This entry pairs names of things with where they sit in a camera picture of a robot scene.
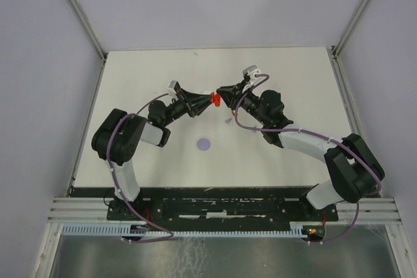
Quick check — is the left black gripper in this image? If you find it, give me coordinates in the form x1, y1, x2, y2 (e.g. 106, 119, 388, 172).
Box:
163, 88, 214, 126

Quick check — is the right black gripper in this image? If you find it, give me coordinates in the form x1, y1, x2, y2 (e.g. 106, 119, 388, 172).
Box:
216, 79, 268, 126

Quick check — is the orange round charging case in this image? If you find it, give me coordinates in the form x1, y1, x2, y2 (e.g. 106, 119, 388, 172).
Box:
210, 92, 222, 107

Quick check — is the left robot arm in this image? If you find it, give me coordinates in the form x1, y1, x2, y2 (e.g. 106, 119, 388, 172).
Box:
91, 87, 221, 219

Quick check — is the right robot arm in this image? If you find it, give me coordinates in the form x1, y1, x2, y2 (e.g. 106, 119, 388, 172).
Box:
216, 81, 385, 220

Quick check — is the purple round charging case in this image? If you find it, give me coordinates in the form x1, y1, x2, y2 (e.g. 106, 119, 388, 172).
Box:
197, 138, 211, 151

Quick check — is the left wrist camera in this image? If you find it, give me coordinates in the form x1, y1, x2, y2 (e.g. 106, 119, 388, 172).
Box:
167, 81, 181, 98

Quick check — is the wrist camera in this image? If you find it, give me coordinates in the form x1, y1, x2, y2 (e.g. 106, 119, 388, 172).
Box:
242, 65, 262, 85
167, 81, 181, 98

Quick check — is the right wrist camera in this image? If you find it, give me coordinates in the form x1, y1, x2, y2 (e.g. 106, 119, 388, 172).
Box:
242, 65, 262, 85

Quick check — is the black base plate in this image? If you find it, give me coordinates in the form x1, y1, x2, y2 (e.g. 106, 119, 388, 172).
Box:
107, 187, 339, 231

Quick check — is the right aluminium frame post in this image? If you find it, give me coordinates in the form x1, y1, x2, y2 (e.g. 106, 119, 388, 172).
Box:
332, 0, 372, 59

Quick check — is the aluminium frame post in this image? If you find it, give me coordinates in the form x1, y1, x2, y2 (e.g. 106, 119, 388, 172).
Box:
332, 0, 372, 59
67, 0, 107, 60

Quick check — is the left aluminium frame post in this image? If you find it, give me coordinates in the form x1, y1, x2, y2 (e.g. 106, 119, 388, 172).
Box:
67, 0, 107, 60

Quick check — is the white slotted cable duct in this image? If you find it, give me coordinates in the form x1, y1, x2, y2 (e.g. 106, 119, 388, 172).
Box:
61, 222, 309, 236

